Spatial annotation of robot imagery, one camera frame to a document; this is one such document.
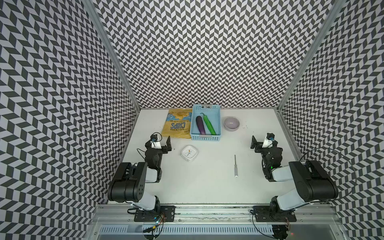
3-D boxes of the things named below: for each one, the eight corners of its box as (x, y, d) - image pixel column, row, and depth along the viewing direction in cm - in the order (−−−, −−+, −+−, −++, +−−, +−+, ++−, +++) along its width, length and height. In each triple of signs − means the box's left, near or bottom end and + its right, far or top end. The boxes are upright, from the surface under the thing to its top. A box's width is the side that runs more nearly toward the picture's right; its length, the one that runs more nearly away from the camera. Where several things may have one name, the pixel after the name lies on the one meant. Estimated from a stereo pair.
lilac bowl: (224, 132, 105) (225, 127, 100) (223, 121, 112) (224, 116, 107) (239, 132, 105) (241, 127, 100) (237, 121, 112) (238, 116, 107)
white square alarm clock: (179, 155, 95) (178, 152, 92) (188, 145, 99) (187, 142, 97) (191, 163, 91) (190, 160, 88) (199, 152, 96) (199, 150, 93)
